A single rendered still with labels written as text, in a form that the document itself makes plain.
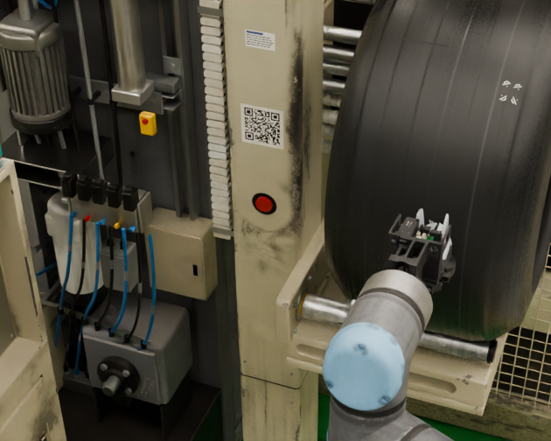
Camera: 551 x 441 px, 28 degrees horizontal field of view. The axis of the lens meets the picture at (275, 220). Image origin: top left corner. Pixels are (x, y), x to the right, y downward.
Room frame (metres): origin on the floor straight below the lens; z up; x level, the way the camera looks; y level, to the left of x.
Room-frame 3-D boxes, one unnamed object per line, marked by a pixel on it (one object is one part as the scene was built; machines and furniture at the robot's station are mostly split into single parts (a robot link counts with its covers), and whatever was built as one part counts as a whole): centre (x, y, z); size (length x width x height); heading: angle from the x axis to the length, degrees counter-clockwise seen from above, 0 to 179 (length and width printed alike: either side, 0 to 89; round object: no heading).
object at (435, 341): (1.39, -0.20, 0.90); 0.35 x 0.05 x 0.05; 68
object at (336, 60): (1.96, -0.18, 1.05); 0.20 x 0.15 x 0.30; 68
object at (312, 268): (1.59, -0.08, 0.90); 0.40 x 0.03 x 0.10; 158
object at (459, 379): (1.39, -0.20, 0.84); 0.36 x 0.09 x 0.06; 68
